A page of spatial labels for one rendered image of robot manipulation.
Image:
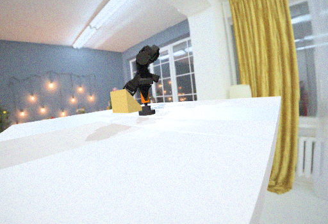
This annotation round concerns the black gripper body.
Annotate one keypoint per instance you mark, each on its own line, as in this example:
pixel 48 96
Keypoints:
pixel 142 79

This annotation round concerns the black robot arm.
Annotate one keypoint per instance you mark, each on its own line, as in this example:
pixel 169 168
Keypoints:
pixel 146 56

